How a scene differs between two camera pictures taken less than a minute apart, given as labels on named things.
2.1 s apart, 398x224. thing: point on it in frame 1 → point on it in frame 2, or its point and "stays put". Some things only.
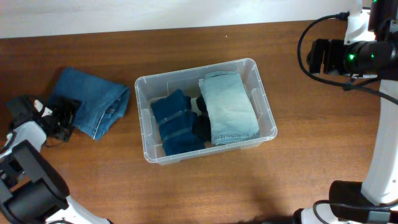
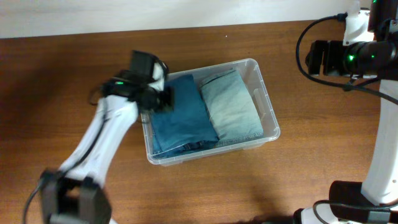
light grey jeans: x=231 y=116 stays put
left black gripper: x=69 y=111 → x=168 y=101
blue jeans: x=102 y=102 → x=185 y=127
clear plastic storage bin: x=203 y=111 stays put
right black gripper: x=320 y=58 stays put
